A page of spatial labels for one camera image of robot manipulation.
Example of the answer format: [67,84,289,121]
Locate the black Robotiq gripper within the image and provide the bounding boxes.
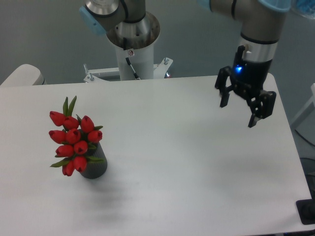
[215,45,277,128]

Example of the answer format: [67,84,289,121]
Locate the red tulip bouquet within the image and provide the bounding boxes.
[49,97,103,177]

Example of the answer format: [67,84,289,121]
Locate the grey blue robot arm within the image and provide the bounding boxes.
[79,0,291,127]

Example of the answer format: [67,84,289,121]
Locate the dark grey ribbed vase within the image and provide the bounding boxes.
[80,143,107,179]

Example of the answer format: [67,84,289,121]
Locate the white furniture leg right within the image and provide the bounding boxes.
[290,84,315,130]

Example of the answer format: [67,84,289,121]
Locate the blue plastic bag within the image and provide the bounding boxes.
[291,0,315,20]

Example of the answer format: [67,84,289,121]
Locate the black device at table edge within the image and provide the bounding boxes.
[296,199,315,225]

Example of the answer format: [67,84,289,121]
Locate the white chair armrest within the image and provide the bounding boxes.
[0,64,47,88]

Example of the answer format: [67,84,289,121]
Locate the white metal base frame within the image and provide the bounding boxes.
[83,57,173,83]

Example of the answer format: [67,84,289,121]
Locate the black cable on pedestal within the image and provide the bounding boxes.
[125,57,141,81]

